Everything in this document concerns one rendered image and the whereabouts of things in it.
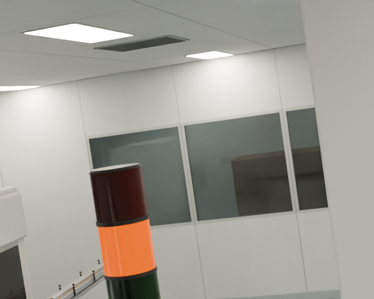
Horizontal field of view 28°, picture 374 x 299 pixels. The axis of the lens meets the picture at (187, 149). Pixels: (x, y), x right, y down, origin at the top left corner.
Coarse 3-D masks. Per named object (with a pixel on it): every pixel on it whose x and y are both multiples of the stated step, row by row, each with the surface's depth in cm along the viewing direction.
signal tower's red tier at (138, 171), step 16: (96, 176) 68; (112, 176) 67; (128, 176) 68; (96, 192) 68; (112, 192) 67; (128, 192) 68; (144, 192) 69; (96, 208) 69; (112, 208) 67; (128, 208) 68; (144, 208) 69
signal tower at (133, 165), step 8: (104, 168) 69; (112, 168) 68; (120, 168) 67; (128, 168) 68; (144, 216) 69; (96, 224) 69; (104, 224) 68; (112, 224) 67; (120, 224) 67; (144, 272) 68; (152, 272) 69; (112, 280) 68; (120, 280) 68
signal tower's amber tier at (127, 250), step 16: (128, 224) 68; (144, 224) 69; (112, 240) 68; (128, 240) 68; (144, 240) 68; (112, 256) 68; (128, 256) 68; (144, 256) 68; (112, 272) 68; (128, 272) 68
